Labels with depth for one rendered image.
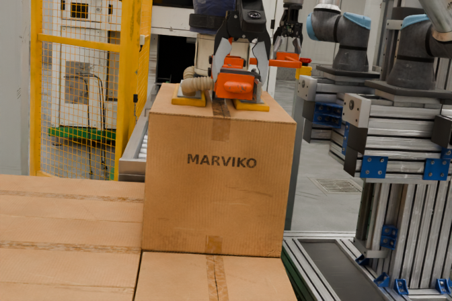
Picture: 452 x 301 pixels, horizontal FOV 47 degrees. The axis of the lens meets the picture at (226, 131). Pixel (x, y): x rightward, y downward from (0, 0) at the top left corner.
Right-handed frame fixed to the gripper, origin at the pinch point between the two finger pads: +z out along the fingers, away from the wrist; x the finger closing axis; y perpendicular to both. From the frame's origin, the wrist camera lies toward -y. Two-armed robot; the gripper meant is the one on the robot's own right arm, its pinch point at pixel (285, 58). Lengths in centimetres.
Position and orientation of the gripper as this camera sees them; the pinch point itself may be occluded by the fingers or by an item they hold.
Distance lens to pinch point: 199.2
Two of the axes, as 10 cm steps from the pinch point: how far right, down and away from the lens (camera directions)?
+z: -0.9, 9.7, 2.2
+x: 9.9, 0.7, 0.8
